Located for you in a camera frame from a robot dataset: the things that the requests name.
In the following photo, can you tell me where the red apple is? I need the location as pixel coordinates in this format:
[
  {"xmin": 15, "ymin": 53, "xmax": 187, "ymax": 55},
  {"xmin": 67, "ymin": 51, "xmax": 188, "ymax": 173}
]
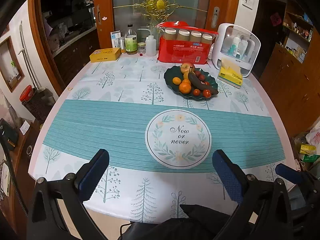
[{"xmin": 180, "ymin": 62, "xmax": 195, "ymax": 74}]

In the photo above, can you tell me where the white clear storage box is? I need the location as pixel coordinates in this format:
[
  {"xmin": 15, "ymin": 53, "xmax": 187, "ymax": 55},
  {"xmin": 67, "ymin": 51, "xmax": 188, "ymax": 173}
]
[{"xmin": 212, "ymin": 23, "xmax": 261, "ymax": 77}]

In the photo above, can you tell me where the yellow tissue pack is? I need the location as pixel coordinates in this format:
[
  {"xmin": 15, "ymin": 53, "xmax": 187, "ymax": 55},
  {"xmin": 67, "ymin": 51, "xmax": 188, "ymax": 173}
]
[{"xmin": 217, "ymin": 58, "xmax": 243, "ymax": 89}]

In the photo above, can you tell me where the white blue medicine box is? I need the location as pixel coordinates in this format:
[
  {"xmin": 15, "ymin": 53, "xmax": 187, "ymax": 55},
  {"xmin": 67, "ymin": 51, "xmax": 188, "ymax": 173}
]
[{"xmin": 110, "ymin": 30, "xmax": 121, "ymax": 48}]

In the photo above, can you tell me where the large orange tangerine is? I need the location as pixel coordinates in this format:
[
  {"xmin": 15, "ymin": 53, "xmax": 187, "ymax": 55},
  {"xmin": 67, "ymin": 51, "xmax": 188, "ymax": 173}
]
[{"xmin": 178, "ymin": 82, "xmax": 192, "ymax": 94}]

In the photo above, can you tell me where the metal can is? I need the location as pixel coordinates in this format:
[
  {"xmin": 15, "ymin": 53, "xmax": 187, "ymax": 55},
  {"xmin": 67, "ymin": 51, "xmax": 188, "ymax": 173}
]
[{"xmin": 119, "ymin": 36, "xmax": 126, "ymax": 54}]

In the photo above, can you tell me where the green label glass bottle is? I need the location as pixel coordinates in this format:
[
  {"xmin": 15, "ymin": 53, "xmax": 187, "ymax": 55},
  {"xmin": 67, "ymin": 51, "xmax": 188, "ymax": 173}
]
[{"xmin": 125, "ymin": 24, "xmax": 138, "ymax": 55}]

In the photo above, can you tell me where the red paper cup pack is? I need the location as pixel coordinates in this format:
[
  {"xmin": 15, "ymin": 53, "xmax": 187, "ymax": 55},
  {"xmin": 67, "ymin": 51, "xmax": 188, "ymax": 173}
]
[{"xmin": 156, "ymin": 21, "xmax": 219, "ymax": 64}]

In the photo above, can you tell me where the red bucket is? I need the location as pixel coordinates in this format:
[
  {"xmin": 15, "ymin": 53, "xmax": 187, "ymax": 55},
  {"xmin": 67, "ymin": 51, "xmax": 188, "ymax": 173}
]
[{"xmin": 19, "ymin": 85, "xmax": 34, "ymax": 102}]

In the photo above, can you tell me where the wrinkled red jujube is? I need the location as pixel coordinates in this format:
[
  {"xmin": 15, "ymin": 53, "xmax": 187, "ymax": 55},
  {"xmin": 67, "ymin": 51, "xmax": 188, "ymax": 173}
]
[
  {"xmin": 195, "ymin": 70, "xmax": 201, "ymax": 77},
  {"xmin": 199, "ymin": 74, "xmax": 205, "ymax": 81}
]

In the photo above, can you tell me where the small glass jar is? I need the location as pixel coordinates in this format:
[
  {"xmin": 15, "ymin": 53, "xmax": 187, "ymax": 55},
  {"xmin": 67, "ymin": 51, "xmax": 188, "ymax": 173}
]
[{"xmin": 137, "ymin": 42, "xmax": 146, "ymax": 54}]

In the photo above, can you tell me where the black cable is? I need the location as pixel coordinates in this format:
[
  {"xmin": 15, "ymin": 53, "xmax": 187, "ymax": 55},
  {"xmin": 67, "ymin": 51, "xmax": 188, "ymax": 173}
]
[{"xmin": 0, "ymin": 134, "xmax": 29, "ymax": 218}]

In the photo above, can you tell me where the white squeeze bottle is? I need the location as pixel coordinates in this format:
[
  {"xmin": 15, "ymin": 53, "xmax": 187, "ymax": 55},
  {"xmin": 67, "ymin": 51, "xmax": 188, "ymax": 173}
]
[{"xmin": 138, "ymin": 28, "xmax": 157, "ymax": 56}]

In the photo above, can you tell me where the glass door with gold ornament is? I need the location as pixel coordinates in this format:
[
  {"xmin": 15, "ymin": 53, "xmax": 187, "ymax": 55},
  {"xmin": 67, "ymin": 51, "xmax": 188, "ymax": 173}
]
[{"xmin": 94, "ymin": 0, "xmax": 239, "ymax": 48}]

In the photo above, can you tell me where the yellow tin box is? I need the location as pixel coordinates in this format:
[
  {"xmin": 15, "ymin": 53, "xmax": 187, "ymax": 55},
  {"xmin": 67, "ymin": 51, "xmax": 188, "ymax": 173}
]
[{"xmin": 89, "ymin": 48, "xmax": 120, "ymax": 63}]

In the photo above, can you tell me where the patterned tablecloth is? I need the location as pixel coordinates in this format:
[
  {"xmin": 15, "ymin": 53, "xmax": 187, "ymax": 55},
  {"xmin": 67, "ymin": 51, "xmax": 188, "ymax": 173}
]
[{"xmin": 29, "ymin": 56, "xmax": 287, "ymax": 223}]

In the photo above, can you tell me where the yellow orange tangerine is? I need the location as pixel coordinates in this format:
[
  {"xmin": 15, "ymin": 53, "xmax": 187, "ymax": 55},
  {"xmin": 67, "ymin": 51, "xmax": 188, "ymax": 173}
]
[{"xmin": 183, "ymin": 71, "xmax": 190, "ymax": 79}]

